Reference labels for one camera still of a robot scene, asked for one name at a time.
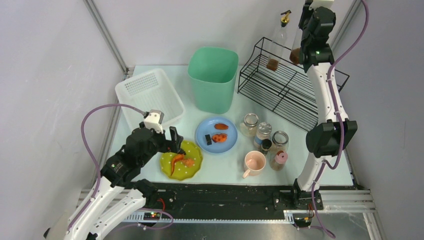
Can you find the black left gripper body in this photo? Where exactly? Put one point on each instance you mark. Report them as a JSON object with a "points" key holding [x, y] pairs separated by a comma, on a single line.
{"points": [[168, 143]]}

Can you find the orange fried nugget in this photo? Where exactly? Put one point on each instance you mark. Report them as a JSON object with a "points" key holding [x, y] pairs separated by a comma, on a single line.
{"points": [[188, 162]]}

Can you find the black wire rack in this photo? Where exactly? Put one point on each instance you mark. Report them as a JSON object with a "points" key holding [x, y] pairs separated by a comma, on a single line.
{"points": [[285, 92]]}

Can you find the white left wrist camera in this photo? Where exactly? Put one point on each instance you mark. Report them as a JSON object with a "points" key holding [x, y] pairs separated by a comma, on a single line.
{"points": [[153, 121]]}

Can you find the pink lid spice jar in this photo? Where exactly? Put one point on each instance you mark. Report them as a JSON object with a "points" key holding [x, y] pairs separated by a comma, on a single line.
{"points": [[278, 162]]}

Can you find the glass jar with light powder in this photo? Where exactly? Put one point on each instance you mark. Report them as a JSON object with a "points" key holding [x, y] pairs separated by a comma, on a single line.
{"points": [[248, 125]]}

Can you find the large glass jar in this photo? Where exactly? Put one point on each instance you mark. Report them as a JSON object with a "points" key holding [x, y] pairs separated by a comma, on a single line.
{"points": [[280, 140]]}

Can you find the pink mug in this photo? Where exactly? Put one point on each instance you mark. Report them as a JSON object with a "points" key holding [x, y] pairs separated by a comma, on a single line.
{"points": [[254, 163]]}

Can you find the white perforated plastic basket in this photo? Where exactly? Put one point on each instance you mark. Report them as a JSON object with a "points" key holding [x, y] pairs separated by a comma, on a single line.
{"points": [[152, 90]]}

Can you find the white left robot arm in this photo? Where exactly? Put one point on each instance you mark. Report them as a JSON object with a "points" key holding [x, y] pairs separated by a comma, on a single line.
{"points": [[114, 196]]}

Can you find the orange grilled chicken piece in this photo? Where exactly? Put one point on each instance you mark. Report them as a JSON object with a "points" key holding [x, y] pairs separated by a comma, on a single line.
{"points": [[219, 137]]}

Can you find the spice shaker white lid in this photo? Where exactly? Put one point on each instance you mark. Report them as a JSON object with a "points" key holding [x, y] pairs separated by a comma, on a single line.
{"points": [[264, 130]]}

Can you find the green polka dot plate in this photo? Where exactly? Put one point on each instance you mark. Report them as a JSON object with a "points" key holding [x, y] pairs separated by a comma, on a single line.
{"points": [[182, 172]]}

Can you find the black white sushi roll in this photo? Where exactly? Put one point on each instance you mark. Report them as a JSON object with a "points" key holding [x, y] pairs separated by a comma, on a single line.
{"points": [[208, 139]]}

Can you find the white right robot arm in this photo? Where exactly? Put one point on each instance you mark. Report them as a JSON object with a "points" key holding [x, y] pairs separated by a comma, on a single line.
{"points": [[334, 130]]}

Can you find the glass oil bottle gold cap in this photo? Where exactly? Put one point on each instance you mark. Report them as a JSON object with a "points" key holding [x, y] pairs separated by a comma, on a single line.
{"points": [[294, 56]]}

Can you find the orange chicken wing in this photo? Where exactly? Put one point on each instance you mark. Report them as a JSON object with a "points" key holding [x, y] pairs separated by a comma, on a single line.
{"points": [[175, 159]]}

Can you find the small black cap spice bottle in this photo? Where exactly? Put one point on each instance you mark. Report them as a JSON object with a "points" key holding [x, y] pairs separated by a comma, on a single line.
{"points": [[265, 146]]}

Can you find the green plastic bin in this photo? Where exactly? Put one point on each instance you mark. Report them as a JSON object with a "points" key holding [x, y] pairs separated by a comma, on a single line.
{"points": [[212, 72]]}

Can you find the black sea cucumber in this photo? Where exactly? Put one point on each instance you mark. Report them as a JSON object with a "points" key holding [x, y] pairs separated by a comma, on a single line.
{"points": [[182, 152]]}

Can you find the small orange chicken piece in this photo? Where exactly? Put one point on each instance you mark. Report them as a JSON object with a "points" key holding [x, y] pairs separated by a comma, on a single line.
{"points": [[221, 126]]}

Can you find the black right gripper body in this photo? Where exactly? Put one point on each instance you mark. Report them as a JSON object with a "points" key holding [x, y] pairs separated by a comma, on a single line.
{"points": [[306, 16]]}

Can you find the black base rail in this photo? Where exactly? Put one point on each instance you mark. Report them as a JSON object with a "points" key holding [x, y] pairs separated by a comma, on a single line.
{"points": [[222, 202]]}

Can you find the blue plate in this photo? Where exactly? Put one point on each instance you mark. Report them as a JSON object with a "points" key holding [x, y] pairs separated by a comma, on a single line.
{"points": [[206, 127]]}

